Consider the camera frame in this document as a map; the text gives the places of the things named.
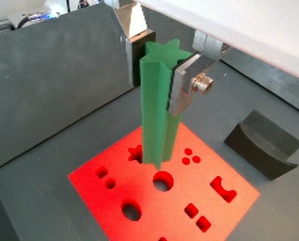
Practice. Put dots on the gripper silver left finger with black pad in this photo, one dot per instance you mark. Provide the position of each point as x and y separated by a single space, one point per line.
137 34

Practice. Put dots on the black curved block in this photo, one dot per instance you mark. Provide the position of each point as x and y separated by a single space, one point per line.
263 144

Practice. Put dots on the silver connector with blue light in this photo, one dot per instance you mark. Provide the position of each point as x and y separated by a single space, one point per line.
42 15

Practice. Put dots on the red shape-sorting board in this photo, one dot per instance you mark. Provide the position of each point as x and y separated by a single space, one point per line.
190 200

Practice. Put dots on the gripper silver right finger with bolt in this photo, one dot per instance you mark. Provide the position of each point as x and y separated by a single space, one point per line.
190 75

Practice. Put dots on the dark grey back panel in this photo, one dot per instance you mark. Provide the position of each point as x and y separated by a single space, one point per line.
63 68

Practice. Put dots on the green star-shaped peg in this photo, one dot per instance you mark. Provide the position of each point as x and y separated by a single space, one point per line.
159 125

